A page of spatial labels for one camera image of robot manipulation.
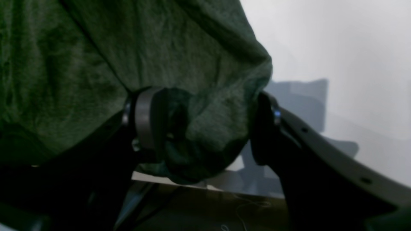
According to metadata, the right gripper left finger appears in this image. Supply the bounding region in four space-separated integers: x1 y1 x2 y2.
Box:
122 87 169 161

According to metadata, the dark green t-shirt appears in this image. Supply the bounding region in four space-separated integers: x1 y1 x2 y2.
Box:
1 0 273 184

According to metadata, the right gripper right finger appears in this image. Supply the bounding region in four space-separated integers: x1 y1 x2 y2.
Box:
250 91 282 166

